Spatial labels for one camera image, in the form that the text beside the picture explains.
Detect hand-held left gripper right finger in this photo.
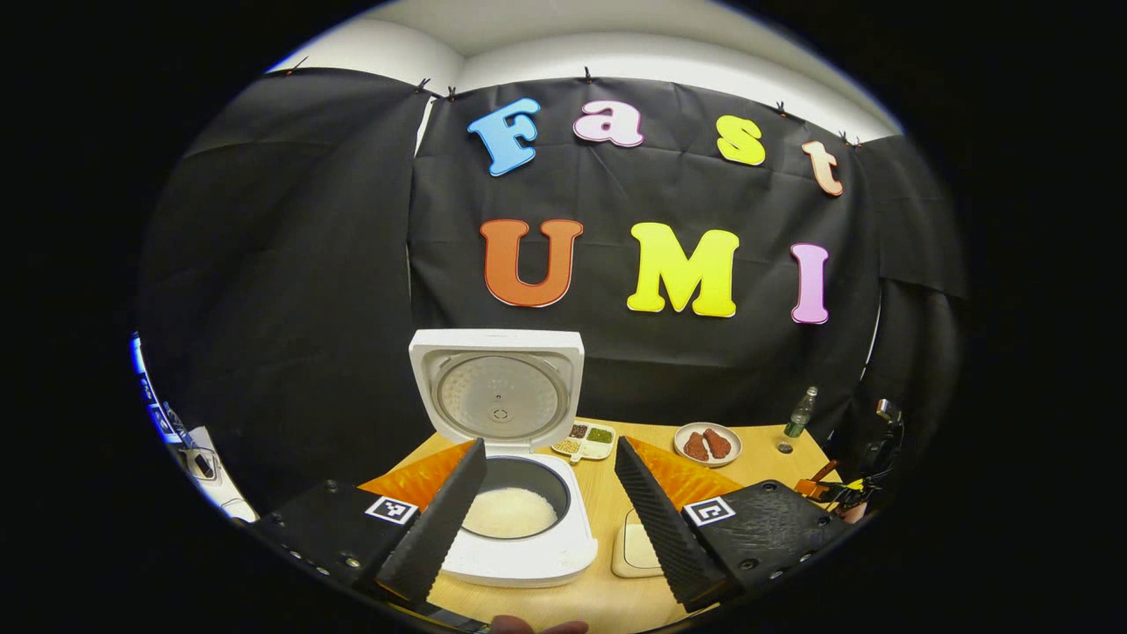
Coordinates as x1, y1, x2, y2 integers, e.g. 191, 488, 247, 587
614, 435, 855, 615

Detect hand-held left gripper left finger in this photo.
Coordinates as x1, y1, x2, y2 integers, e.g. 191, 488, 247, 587
249, 438, 489, 607

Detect white rice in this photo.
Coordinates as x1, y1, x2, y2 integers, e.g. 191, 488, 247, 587
462, 487, 558, 539

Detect white rice cooker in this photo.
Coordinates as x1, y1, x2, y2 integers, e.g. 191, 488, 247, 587
409, 329, 599, 588

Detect clear glass container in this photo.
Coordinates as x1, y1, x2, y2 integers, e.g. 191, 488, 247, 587
612, 509, 667, 579

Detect clear plastic water bottle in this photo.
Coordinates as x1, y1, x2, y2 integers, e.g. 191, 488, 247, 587
784, 386, 819, 439

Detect round white plate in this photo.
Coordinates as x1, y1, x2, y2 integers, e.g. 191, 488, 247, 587
674, 422, 743, 468

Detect white divided condiment dish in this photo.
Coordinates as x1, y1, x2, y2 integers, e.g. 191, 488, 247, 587
552, 423, 616, 462

